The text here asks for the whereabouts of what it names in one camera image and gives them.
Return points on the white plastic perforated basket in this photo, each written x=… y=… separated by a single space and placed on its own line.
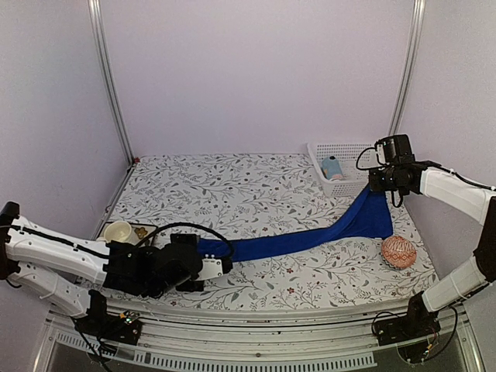
x=347 y=154

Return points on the front aluminium rail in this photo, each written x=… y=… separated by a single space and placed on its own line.
x=329 y=339

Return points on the right aluminium frame post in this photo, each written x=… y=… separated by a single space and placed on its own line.
x=414 y=38

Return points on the dark blue towel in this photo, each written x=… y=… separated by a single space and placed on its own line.
x=367 y=217

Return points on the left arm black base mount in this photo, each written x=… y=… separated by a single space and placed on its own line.
x=124 y=328

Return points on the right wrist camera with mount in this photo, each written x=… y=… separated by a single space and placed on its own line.
x=379 y=150

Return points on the floral patterned tablecloth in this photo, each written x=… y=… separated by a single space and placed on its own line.
x=246 y=196

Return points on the aluminium frame post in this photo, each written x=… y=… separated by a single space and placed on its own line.
x=414 y=38
x=97 y=26

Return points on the red white patterned bowl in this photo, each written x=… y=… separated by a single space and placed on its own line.
x=398 y=252

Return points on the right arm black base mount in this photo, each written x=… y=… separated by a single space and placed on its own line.
x=417 y=322

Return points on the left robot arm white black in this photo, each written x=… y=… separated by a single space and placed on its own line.
x=35 y=256

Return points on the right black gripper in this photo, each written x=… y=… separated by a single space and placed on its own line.
x=376 y=185

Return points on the light blue orange dotted towel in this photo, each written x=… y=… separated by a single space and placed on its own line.
x=332 y=169

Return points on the left aluminium frame post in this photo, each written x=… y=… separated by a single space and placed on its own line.
x=97 y=26

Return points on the cream ribbed mug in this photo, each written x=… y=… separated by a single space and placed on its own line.
x=119 y=231

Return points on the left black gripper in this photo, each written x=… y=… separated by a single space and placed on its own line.
x=185 y=239

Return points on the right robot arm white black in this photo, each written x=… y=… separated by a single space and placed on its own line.
x=464 y=227

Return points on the floral square coaster tile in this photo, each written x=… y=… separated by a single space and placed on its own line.
x=139 y=232

